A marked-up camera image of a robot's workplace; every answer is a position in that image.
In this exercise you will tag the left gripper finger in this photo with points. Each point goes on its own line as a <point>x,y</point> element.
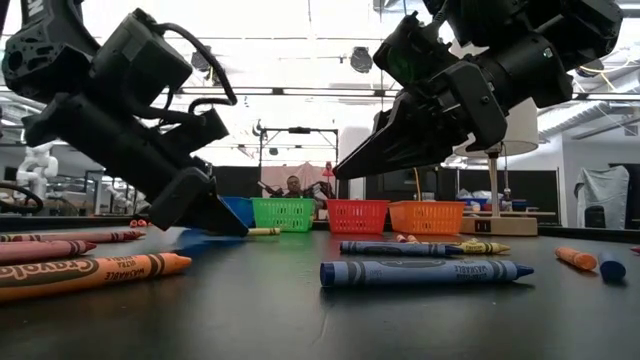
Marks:
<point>185,200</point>

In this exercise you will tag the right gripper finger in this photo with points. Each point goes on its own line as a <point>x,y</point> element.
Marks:
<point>470,110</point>
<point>405,112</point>

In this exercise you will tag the yellow crayon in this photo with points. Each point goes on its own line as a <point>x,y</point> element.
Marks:
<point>487,248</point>
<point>265,231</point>

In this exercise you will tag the blue crayon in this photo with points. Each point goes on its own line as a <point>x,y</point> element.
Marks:
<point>425,273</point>
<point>612,267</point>
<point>395,248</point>

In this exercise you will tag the orange crayon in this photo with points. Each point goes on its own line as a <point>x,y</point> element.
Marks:
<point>100,275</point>
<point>575,258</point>

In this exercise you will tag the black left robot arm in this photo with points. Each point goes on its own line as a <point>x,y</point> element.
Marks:
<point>45,55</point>

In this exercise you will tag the white shade wooden table lamp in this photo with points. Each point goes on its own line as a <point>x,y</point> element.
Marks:
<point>520,135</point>

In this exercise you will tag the blue plastic basket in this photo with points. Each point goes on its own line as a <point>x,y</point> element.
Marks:
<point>242,210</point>

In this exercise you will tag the black partition panel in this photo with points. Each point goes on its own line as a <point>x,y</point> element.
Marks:
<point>240,180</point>
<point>395,189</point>

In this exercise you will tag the white round column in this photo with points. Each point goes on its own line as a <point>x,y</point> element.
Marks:
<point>350,142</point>

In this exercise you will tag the white robot figure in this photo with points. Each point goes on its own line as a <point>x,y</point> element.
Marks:
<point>37,167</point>

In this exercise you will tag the pink curtain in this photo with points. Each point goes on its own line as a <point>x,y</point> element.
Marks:
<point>275,177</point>

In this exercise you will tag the small red lamp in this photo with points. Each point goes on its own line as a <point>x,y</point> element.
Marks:
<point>328,170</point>

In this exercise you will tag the green plastic basket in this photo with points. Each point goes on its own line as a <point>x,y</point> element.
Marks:
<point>284,215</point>

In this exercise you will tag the orange plastic basket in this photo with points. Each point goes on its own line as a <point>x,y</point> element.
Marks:
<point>427,218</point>

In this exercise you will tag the person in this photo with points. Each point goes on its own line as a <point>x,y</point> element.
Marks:
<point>294,186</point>

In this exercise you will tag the red plastic basket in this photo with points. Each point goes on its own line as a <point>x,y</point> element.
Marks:
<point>357,217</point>

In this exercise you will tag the grey cloth covered machine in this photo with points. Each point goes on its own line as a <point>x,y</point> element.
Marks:
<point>602,190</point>

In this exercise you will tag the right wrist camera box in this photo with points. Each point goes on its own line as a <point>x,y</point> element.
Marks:
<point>415,45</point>

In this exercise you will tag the black gantry frame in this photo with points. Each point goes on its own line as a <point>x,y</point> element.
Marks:
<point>300,130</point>

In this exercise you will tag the ceiling light rail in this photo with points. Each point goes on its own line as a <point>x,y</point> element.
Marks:
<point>300,92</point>

